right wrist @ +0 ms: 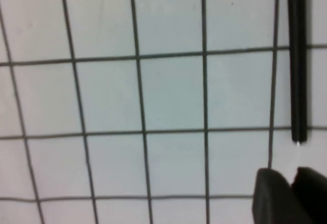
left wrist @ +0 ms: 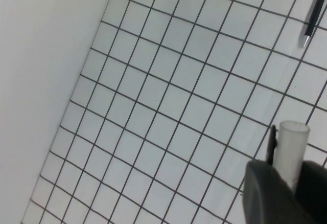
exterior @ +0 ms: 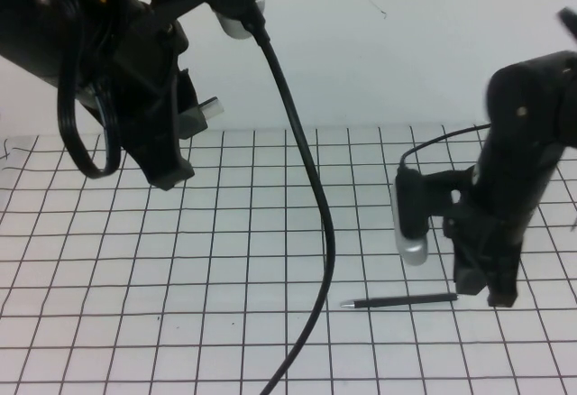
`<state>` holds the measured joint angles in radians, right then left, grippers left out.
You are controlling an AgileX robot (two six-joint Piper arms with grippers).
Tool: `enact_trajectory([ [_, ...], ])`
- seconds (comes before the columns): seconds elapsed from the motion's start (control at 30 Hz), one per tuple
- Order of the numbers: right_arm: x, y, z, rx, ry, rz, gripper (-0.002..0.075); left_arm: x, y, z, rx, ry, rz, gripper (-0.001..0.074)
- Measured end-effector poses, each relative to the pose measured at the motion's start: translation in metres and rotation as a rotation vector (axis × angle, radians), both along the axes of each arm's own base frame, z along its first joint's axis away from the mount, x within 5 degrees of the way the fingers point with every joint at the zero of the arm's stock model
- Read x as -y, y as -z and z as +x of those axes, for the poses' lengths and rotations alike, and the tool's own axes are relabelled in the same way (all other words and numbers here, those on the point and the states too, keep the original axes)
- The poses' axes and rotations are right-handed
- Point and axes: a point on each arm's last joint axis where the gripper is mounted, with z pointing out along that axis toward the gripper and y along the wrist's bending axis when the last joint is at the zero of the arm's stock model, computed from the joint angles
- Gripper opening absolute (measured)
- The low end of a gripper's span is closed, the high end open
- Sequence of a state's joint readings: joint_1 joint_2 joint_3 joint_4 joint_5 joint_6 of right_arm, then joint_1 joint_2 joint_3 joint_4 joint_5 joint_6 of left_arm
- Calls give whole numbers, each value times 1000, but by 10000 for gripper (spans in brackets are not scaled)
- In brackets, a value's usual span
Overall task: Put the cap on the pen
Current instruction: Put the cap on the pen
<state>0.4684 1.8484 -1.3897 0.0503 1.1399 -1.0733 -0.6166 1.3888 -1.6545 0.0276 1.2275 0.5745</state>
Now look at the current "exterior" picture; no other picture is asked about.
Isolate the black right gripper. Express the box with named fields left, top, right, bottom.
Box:
left=444, top=200, right=524, bottom=308

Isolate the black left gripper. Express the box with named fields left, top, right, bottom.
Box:
left=112, top=2, right=209, bottom=190

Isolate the black pen silver tip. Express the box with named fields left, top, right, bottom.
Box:
left=339, top=292, right=459, bottom=310

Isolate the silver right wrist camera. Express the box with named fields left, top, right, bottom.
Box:
left=390, top=173, right=429, bottom=266

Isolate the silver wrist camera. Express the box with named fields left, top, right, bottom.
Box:
left=218, top=0, right=268, bottom=40
left=390, top=173, right=429, bottom=266

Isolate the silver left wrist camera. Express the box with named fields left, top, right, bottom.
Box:
left=218, top=0, right=268, bottom=40

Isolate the thick black camera cable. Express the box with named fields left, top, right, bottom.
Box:
left=241, top=5, right=335, bottom=395

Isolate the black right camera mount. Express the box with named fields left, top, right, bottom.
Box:
left=396, top=167, right=479, bottom=239

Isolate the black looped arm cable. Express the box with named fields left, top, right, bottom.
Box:
left=57, top=0, right=122, bottom=180

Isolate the thin black camera cable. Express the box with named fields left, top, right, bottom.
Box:
left=399, top=124, right=492, bottom=170

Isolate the blurred black cable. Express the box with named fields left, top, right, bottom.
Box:
left=556, top=5, right=577, bottom=47

